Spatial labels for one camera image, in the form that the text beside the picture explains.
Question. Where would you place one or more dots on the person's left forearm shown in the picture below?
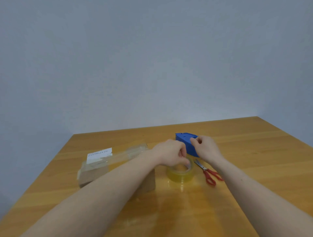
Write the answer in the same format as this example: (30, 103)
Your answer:
(97, 197)

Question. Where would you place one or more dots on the yellowish clear tape roll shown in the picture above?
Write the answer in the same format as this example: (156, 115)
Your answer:
(181, 177)

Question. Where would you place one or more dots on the brown cardboard box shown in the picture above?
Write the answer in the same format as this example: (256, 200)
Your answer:
(93, 174)

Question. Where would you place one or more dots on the person's left hand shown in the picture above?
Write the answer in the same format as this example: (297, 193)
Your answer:
(170, 152)

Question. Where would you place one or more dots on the person's right forearm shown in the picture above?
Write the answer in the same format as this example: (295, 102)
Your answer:
(256, 202)

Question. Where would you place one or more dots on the person's right hand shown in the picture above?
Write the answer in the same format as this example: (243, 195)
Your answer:
(207, 149)

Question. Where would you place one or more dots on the blue plastic tape dispenser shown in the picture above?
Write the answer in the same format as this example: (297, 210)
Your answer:
(186, 144)

